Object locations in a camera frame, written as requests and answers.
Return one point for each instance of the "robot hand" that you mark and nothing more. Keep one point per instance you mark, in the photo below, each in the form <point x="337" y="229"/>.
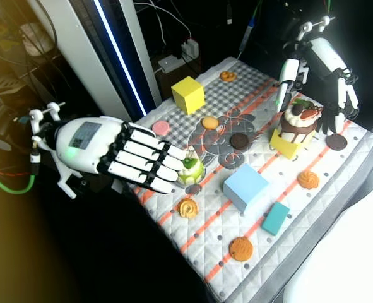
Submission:
<point x="328" y="57"/>
<point x="82" y="139"/>

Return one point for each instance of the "chocolate drip toy cake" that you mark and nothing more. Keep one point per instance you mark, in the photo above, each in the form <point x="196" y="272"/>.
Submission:
<point x="296" y="126"/>

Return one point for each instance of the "yellow foam cube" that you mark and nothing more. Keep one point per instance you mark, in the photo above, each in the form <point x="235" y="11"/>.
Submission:
<point x="187" y="94"/>
<point x="288" y="148"/>

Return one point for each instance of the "light blue block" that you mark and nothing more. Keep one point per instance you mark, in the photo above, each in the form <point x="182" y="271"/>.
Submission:
<point x="244" y="189"/>

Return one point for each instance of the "pink round toy cookie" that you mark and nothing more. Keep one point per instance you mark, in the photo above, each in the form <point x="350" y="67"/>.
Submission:
<point x="160" y="128"/>

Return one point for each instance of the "white column with blue light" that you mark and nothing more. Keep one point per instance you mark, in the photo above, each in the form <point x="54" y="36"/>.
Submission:
<point x="85" y="57"/>

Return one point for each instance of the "dark brown round cookie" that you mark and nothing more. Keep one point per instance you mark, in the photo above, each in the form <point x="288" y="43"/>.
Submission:
<point x="239" y="141"/>
<point x="336" y="141"/>

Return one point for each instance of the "orange pretzel toy cookie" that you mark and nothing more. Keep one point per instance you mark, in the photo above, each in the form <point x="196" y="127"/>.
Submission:
<point x="228" y="76"/>

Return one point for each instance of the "brown box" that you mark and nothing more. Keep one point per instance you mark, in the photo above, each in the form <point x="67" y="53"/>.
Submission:
<point x="173" y="79"/>

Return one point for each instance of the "beige round roll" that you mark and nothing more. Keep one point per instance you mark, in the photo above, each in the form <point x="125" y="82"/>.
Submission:
<point x="36" y="39"/>

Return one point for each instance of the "white power strip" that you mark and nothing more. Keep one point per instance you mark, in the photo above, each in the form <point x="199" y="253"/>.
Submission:
<point x="170" y="63"/>

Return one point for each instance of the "orange swirl toy cookie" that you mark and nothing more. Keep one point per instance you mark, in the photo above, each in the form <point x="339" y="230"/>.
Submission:
<point x="308" y="180"/>

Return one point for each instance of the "yellow swirl toy cookie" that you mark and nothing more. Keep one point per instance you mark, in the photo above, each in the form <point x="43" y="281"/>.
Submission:
<point x="188" y="208"/>

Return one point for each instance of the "tan round toy cookie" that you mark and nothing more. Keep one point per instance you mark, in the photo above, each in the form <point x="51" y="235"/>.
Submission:
<point x="210" y="123"/>

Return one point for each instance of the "white plug adapter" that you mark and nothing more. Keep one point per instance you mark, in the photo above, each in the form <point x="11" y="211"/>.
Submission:
<point x="190" y="47"/>

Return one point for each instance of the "teal rectangular block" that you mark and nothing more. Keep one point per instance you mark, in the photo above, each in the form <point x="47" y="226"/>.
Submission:
<point x="275" y="219"/>

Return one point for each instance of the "grey quilt with bear print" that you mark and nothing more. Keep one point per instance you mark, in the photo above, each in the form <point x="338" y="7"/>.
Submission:
<point x="236" y="227"/>

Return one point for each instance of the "chocolate chip toy cookie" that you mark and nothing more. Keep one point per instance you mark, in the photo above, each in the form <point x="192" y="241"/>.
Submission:
<point x="241" y="249"/>

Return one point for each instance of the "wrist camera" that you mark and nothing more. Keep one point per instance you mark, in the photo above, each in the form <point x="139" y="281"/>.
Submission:
<point x="299" y="82"/>

